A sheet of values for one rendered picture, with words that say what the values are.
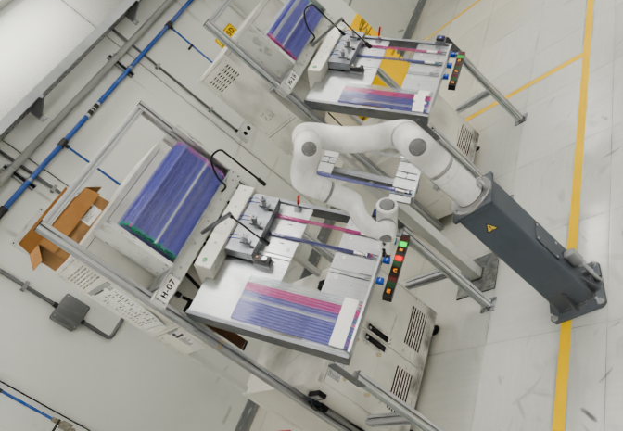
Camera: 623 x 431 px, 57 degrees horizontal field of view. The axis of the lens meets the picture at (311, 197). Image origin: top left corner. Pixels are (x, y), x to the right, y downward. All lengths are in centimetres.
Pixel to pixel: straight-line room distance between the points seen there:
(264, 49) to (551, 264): 190
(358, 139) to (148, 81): 285
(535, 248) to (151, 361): 256
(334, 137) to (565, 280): 113
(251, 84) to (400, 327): 160
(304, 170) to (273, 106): 139
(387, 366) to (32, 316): 212
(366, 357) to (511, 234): 89
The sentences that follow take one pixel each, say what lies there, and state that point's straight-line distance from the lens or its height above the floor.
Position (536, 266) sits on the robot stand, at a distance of 252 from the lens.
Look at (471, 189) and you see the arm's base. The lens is 229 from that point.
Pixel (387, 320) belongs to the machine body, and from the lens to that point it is 291.
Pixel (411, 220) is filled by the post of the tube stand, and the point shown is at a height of 54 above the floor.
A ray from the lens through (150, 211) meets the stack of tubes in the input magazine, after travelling 251.
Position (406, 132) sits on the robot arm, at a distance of 211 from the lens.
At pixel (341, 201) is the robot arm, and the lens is 218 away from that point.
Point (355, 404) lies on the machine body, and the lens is 270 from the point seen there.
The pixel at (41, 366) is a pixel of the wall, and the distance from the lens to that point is 381.
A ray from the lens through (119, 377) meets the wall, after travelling 393.
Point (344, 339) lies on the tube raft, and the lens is 232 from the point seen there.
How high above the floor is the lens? 188
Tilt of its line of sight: 18 degrees down
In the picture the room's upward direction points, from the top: 51 degrees counter-clockwise
